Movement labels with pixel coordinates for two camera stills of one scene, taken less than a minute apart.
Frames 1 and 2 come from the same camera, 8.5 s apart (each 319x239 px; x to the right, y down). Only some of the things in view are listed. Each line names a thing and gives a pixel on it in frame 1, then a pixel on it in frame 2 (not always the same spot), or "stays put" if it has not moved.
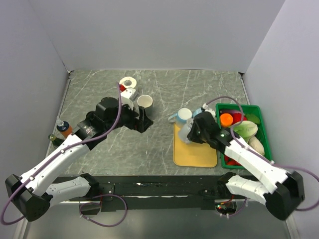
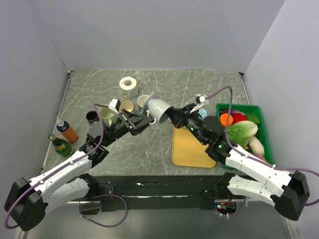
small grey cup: x=184 y=131 -> x=159 y=109
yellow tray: x=193 y=155 stays put
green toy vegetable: x=251 y=117 stays put
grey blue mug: x=145 y=100 stays put
